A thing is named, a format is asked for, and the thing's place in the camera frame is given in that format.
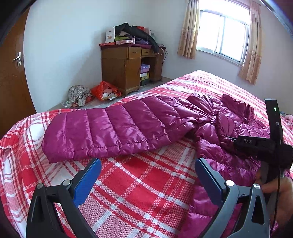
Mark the beige curtain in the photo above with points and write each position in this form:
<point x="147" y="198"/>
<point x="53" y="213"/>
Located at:
<point x="189" y="33"/>
<point x="252" y="61"/>

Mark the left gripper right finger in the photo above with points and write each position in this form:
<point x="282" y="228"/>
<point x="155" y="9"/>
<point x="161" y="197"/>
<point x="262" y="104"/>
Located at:
<point x="253" y="219"/>

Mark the orange plastic bag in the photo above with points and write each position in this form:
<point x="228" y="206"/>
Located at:
<point x="105" y="91"/>

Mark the window with sliding panes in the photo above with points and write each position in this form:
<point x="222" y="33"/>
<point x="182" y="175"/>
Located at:
<point x="224" y="29"/>

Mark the white box on desk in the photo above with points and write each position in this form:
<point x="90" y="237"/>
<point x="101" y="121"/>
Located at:
<point x="110" y="35"/>

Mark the wooden desk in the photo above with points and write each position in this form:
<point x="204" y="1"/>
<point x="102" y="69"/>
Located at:
<point x="121" y="64"/>

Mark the right beige curtain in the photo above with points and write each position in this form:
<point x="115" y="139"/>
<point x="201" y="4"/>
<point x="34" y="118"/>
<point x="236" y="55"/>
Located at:
<point x="252" y="61"/>

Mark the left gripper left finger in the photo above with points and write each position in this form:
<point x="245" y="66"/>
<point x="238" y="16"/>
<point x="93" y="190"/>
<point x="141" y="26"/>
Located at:
<point x="43" y="220"/>

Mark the grey patterned cloth bundle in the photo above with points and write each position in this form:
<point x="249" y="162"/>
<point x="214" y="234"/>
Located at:
<point x="78" y="96"/>

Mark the brown wooden door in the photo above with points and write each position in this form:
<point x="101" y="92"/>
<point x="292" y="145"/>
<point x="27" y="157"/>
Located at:
<point x="16" y="102"/>

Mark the silver door handle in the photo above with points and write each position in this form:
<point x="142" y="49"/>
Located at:
<point x="18" y="59"/>

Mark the left beige curtain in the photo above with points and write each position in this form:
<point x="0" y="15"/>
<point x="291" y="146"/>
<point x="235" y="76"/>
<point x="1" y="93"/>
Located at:
<point x="189" y="33"/>

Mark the black jacket on desk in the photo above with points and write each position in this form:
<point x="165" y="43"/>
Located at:
<point x="138" y="33"/>

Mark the stacked boxes in desk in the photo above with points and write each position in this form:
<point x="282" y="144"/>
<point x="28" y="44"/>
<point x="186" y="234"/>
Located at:
<point x="144" y="74"/>

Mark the person's right hand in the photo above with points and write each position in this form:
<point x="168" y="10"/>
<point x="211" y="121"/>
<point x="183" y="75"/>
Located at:
<point x="280" y="197"/>

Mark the pink floral quilt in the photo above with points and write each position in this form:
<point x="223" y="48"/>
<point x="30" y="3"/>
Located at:
<point x="289" y="120"/>

